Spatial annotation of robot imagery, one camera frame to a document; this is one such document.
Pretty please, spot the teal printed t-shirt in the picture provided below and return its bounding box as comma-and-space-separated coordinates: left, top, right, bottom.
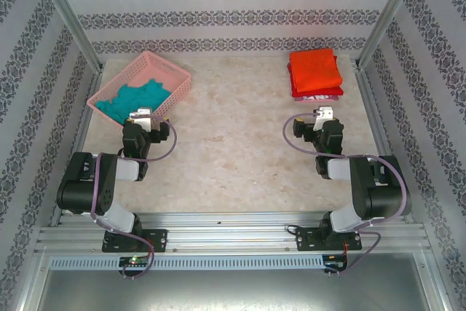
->
95, 77, 175, 125

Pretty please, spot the pink plastic basket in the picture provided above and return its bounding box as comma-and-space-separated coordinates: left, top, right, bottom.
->
86, 51, 193, 130

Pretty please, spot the folded red t-shirt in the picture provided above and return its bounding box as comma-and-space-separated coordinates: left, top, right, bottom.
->
286, 61, 345, 98

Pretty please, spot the folded orange t-shirt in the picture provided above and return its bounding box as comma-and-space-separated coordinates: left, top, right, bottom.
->
289, 48, 344, 93

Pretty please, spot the grey metal tray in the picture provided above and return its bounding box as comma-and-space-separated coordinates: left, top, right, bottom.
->
21, 248, 449, 311

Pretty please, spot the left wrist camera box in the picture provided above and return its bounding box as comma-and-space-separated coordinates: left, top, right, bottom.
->
128, 107, 154, 133

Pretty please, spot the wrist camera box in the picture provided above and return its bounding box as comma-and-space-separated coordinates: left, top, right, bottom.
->
313, 106, 335, 130
128, 107, 154, 133

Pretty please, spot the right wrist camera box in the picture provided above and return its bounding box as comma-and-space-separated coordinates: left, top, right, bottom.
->
313, 106, 335, 130

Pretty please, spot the aluminium side rail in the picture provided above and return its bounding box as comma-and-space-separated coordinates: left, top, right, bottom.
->
355, 65, 414, 223
49, 66, 106, 227

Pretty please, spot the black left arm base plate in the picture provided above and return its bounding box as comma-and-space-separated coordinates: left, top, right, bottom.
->
101, 229, 169, 253

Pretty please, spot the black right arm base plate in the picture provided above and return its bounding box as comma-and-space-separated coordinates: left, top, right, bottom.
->
295, 226, 363, 253

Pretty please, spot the aluminium mounting rail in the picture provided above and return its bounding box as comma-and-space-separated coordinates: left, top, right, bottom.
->
34, 210, 433, 254

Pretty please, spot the aluminium frame post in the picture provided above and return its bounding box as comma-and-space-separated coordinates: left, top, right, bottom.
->
32, 0, 106, 71
355, 0, 429, 70

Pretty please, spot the grey slotted cable duct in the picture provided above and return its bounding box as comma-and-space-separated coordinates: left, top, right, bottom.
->
49, 254, 325, 270

